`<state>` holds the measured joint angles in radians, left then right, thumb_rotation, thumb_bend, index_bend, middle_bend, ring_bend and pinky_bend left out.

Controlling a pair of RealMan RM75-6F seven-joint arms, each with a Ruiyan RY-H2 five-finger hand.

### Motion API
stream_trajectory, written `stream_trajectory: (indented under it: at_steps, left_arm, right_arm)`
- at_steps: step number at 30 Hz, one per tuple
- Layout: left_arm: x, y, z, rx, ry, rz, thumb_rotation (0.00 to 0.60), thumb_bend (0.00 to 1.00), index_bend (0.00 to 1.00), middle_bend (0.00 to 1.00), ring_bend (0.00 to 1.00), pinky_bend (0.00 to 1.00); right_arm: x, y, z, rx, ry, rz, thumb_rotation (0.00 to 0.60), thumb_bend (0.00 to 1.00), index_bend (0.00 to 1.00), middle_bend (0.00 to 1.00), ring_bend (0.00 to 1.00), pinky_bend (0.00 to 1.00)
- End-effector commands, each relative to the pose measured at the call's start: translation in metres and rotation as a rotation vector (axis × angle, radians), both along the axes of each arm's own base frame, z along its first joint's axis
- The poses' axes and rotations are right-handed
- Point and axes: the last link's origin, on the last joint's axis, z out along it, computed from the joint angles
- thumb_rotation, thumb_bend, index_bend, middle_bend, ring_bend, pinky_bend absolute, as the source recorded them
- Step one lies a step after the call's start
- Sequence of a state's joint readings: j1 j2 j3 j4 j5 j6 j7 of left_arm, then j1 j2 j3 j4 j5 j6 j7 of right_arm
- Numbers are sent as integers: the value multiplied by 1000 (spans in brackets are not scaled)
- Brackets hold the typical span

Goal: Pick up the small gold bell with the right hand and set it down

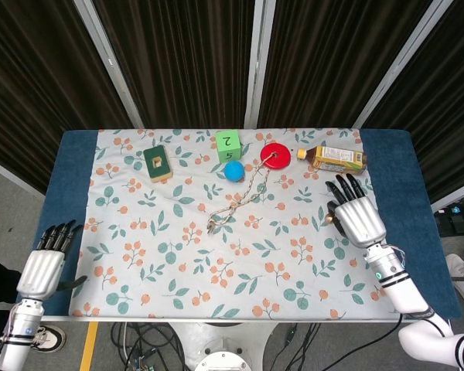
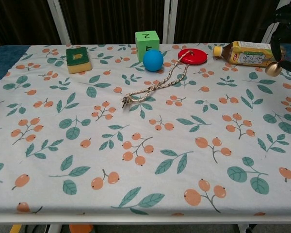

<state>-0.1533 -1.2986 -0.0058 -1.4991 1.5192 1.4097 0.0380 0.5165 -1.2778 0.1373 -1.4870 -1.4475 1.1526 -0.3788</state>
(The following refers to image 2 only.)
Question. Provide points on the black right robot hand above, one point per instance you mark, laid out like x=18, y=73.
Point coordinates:
x=276, y=47

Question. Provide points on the orange object under table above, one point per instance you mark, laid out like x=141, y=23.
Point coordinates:
x=81, y=228

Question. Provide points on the dark brown curtain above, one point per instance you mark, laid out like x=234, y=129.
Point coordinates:
x=111, y=19

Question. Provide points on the yellow object under table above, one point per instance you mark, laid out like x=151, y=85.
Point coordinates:
x=15, y=228

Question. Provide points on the floral print tablecloth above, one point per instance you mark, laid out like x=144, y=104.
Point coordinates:
x=145, y=150

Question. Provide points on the red round disc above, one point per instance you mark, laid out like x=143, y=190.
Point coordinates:
x=195, y=58

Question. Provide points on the white slanted frame post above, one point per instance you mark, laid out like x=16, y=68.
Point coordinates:
x=59, y=21
x=269, y=29

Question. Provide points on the green and yellow sponge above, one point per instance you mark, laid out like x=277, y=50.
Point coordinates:
x=78, y=60

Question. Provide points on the green numbered foam cube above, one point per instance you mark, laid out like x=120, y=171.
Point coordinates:
x=146, y=40

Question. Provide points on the blue ball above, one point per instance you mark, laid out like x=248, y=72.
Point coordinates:
x=153, y=60

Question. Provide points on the white table frame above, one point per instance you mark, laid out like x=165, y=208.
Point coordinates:
x=145, y=219

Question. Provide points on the yellow corn tea bottle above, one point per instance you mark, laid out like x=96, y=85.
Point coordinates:
x=247, y=54

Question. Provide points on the white upright frame post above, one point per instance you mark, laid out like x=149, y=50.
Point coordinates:
x=170, y=21

